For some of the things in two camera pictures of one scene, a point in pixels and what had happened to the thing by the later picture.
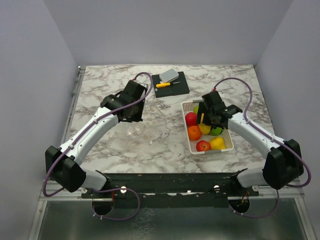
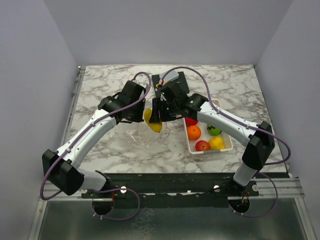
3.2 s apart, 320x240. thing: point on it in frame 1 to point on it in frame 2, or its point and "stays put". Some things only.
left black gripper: (138, 117) stays put
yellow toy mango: (204, 129) to (155, 127)
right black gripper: (202, 109) to (156, 116)
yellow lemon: (217, 143) stays put
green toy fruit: (216, 132) stays put
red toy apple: (191, 119) stays put
